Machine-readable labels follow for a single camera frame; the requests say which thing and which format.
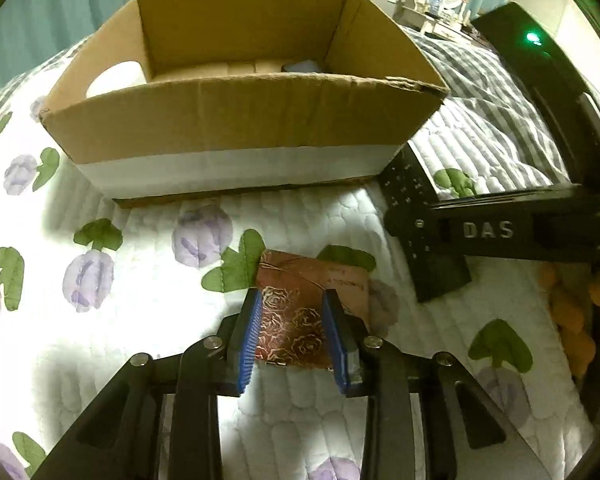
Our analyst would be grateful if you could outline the red rose pattern wallet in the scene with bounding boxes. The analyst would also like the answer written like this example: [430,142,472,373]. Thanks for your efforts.
[256,250,370,368]

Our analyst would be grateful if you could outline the black remote control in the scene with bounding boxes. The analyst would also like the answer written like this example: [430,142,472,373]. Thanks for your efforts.
[377,145,471,304]

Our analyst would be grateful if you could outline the white power adapter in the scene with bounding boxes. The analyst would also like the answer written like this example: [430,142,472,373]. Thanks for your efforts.
[282,60,323,74]

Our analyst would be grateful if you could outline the person's right hand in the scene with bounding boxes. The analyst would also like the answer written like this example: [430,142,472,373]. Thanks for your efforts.
[538,262,600,380]

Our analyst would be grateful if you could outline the white floral quilted mat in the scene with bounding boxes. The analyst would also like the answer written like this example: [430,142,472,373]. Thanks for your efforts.
[0,96,594,479]

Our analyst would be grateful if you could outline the white dressing table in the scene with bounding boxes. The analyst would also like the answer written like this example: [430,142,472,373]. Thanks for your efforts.
[392,0,472,44]

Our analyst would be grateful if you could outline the brown cardboard box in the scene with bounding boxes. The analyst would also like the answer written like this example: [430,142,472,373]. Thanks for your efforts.
[40,0,448,200]

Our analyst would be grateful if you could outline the white round jar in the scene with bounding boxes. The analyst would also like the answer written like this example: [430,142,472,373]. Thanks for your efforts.
[85,61,147,99]

